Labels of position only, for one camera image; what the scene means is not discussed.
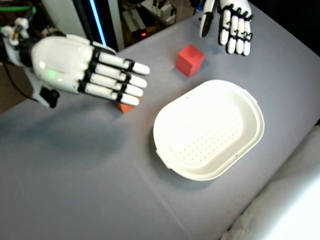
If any white electronic device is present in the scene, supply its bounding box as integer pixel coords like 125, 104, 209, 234
149, 0, 177, 20

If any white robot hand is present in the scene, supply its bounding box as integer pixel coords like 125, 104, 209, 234
199, 0, 255, 57
31, 34, 151, 107

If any grey power strip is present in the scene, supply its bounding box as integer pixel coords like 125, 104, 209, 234
121, 9, 146, 31

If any green cable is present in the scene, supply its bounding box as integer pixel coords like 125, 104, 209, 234
0, 3, 36, 13

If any black device red light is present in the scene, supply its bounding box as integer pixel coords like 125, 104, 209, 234
131, 29, 152, 40

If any white oval basin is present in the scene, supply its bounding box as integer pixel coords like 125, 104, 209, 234
152, 82, 266, 182

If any grey table cloth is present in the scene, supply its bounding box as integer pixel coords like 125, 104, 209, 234
0, 0, 320, 240

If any thin black cable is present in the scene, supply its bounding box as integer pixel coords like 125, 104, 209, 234
0, 61, 36, 102

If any white perforated strainer basket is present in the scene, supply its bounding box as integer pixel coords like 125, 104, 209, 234
152, 79, 263, 176

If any white padded cover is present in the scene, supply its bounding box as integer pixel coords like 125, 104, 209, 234
219, 122, 320, 240

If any red cube block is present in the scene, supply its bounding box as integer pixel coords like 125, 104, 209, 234
175, 44, 206, 78

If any black wrist camera white mount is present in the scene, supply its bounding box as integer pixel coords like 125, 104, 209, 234
31, 73, 61, 109

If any orange block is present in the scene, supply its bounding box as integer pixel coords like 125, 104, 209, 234
115, 97, 142, 114

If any white cabinet blue light strip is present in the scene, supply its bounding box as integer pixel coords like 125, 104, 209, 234
41, 0, 120, 52

